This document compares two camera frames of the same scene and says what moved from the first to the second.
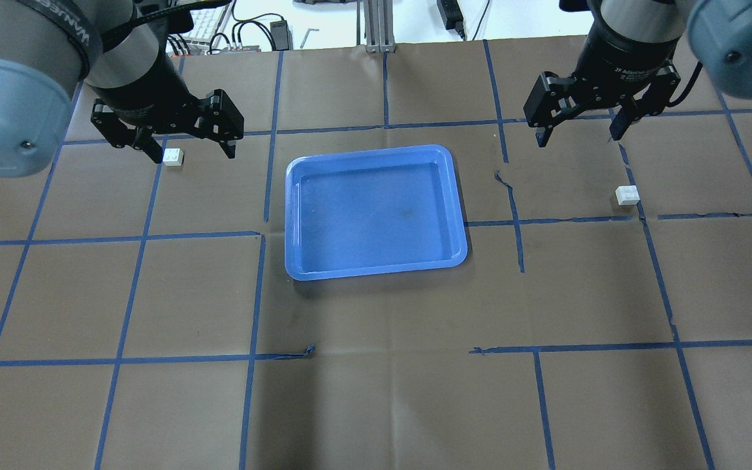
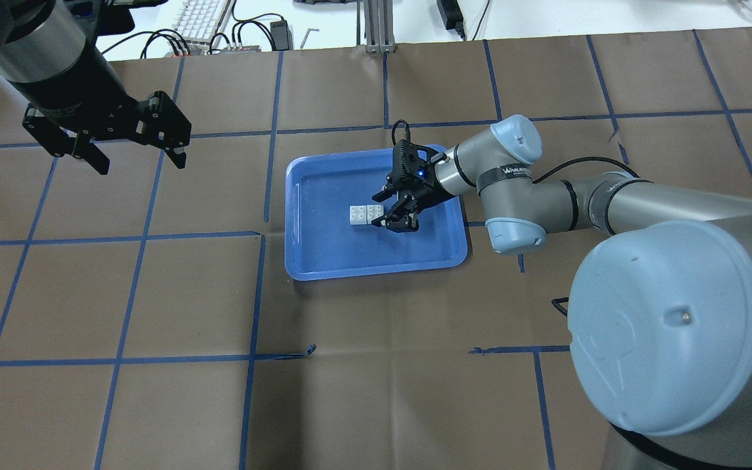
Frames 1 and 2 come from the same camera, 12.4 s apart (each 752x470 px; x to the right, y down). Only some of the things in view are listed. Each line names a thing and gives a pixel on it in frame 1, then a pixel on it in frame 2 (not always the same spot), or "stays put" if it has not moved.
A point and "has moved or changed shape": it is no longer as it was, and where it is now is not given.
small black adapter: [281, 36] stays put
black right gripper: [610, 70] → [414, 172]
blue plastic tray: [372, 211] stays put
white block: [173, 156] has moved or changed shape
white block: [627, 195] has moved or changed shape
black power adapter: [451, 15] stays put
